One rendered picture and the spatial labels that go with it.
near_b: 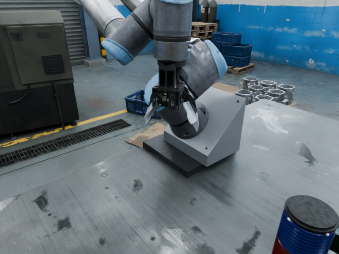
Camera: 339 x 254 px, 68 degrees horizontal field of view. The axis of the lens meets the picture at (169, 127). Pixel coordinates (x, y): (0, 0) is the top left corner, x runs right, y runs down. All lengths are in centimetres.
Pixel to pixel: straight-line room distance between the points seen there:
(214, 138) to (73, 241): 63
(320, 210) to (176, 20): 45
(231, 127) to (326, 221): 78
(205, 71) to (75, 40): 604
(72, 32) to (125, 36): 615
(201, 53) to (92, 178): 65
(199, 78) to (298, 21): 603
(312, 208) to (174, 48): 42
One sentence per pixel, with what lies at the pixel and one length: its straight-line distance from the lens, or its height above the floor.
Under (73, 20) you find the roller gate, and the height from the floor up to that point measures 102.
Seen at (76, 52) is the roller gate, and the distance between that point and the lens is 691.
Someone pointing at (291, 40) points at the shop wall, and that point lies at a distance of 699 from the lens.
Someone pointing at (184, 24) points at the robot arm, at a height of 140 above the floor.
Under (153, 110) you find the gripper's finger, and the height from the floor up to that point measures 117.
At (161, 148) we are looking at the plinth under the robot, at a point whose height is 83.
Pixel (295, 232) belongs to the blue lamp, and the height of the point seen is 120.
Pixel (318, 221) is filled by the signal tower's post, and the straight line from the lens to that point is 36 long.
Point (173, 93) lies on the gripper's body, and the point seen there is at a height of 124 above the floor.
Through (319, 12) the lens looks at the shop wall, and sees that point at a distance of 675.
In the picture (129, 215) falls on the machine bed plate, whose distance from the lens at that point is 91.
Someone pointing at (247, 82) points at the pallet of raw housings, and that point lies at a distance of 339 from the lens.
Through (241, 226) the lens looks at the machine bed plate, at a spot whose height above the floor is 80.
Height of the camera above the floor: 145
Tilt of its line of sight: 27 degrees down
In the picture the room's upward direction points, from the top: straight up
